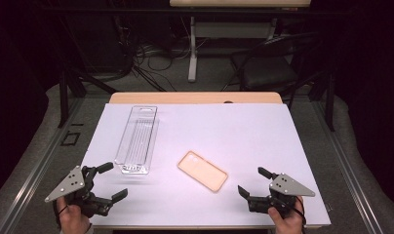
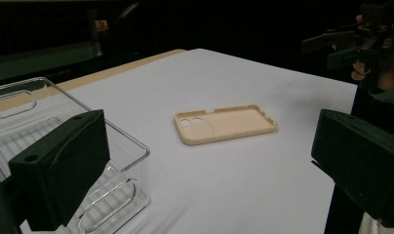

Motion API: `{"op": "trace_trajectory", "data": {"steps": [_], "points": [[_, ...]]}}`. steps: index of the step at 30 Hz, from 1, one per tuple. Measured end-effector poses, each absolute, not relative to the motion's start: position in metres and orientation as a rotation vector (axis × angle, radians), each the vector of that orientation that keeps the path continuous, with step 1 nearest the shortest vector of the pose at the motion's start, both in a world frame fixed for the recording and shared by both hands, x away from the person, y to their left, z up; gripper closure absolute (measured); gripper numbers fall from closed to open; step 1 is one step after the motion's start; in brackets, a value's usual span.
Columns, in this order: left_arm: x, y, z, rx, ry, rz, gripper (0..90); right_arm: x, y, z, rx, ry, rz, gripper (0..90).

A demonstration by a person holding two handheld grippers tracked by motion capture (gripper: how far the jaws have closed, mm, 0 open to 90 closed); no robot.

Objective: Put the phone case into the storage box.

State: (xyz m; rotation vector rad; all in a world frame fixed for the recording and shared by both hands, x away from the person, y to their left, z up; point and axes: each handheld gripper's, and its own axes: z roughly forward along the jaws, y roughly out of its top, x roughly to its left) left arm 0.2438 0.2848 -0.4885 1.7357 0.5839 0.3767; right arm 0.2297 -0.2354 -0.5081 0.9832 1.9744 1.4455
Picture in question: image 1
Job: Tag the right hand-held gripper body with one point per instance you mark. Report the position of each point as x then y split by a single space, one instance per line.
287 187

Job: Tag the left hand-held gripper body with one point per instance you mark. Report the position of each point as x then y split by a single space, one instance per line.
70 183

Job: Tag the clear plastic rack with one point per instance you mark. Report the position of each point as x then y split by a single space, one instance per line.
136 143

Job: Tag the beige phone case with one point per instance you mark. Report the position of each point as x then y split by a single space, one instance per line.
201 170

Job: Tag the person's left hand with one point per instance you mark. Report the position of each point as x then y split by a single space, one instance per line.
73 219

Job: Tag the person's right hand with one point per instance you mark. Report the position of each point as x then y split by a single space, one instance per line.
289 224

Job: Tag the white table mat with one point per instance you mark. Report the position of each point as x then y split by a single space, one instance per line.
217 130

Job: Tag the black metal stand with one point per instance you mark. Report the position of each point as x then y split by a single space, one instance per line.
63 104
330 107

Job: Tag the black chair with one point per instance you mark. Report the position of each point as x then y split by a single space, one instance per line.
266 73

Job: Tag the wooden table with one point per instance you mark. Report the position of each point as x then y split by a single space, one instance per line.
185 97

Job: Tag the white desk with metal legs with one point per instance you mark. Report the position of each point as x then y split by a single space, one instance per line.
192 58

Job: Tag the aluminium floor rail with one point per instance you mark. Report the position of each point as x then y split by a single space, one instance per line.
39 165
347 175

